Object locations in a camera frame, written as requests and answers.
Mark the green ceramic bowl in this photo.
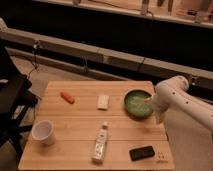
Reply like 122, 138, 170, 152
124, 90, 153, 118

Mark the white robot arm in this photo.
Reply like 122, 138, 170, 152
150, 76, 213, 133

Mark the black smartphone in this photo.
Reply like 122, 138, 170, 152
129, 146, 155, 161

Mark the white rectangular block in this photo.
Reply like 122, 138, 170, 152
97, 95, 109, 110

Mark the clear plastic bottle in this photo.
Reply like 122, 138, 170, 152
92, 122, 108, 164

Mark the orange carrot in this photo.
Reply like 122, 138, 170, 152
60, 92, 75, 104

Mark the white paper cup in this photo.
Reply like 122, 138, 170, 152
31, 120, 55, 146

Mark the black chair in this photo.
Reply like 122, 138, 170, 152
0, 46, 38, 158

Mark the black cable on floor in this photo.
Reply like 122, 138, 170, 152
25, 41, 42, 79

